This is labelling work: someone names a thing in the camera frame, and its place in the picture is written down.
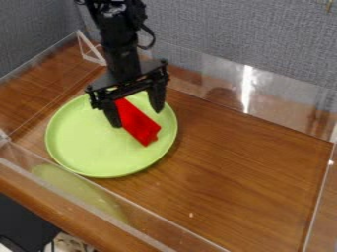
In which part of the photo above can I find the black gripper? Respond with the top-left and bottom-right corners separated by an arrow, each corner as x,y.
84,59 -> 170,128

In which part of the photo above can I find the red block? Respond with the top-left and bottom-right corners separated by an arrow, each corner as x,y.
116,98 -> 160,147

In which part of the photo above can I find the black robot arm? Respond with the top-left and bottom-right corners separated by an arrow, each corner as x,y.
73,0 -> 170,128

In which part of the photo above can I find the green round plate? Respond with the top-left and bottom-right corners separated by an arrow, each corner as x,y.
44,92 -> 179,178

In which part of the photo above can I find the black box under table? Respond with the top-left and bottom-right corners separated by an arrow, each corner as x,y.
0,194 -> 60,252

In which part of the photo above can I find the clear acrylic corner bracket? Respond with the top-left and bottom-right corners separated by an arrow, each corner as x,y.
76,30 -> 107,67

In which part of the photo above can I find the black cable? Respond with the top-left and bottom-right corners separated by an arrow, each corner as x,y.
135,23 -> 158,51

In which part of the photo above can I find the clear acrylic enclosure wall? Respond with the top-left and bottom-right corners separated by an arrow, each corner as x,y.
0,36 -> 337,252

